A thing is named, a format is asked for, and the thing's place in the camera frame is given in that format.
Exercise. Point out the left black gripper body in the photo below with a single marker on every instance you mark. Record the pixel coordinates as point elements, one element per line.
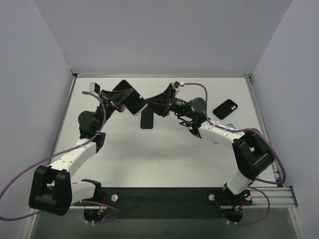
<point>112,101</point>

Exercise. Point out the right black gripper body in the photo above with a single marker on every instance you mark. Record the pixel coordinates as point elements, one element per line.
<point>170,98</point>

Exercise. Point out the beige cased phone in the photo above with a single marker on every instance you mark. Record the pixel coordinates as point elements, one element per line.
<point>133,102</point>

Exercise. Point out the black phone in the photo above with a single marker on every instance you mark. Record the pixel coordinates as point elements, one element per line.
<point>147,119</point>

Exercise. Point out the black phone case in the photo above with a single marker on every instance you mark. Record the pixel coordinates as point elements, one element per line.
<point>225,109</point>

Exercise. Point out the light blue cased phone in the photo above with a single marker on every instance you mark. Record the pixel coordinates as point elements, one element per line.
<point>230,126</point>

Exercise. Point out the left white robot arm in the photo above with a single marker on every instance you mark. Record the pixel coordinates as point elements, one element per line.
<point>59,173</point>

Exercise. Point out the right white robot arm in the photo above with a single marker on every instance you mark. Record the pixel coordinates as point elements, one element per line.
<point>252,153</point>

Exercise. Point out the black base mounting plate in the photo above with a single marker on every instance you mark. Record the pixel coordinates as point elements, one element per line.
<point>166,203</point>

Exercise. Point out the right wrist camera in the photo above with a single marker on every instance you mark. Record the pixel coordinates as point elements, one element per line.
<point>177,85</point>

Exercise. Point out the aluminium front rail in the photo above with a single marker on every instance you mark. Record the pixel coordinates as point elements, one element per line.
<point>56,200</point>

